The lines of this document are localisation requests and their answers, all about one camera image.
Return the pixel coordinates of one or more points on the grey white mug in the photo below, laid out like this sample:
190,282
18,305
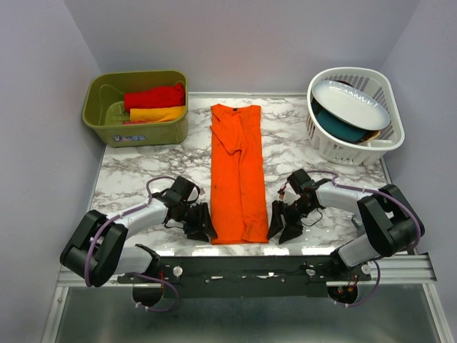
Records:
358,223

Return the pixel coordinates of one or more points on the orange t shirt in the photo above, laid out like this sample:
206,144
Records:
238,193

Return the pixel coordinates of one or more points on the teal bowl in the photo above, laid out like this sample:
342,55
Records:
339,129

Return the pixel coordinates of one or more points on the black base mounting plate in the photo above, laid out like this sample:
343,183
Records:
267,276

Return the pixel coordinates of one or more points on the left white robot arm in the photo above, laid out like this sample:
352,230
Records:
96,250

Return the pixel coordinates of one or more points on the olive green plastic bin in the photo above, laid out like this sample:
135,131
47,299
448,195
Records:
104,110

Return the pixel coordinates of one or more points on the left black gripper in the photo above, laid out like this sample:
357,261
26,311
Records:
203,223

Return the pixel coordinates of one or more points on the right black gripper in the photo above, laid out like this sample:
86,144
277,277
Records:
293,229

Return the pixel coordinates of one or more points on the brown wooden dish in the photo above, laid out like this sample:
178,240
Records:
370,136

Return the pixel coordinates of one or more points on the aluminium rail frame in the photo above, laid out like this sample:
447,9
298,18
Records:
401,303

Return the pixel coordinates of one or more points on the yellow rolled t shirt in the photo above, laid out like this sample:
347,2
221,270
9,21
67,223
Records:
157,115

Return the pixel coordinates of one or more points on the red rolled t shirt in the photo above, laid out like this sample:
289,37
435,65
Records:
158,97

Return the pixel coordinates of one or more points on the white plastic basket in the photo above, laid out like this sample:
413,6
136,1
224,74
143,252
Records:
375,85

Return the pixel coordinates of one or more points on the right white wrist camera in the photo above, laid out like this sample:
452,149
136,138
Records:
283,192

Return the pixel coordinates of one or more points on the white oval plate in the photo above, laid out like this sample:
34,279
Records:
350,105

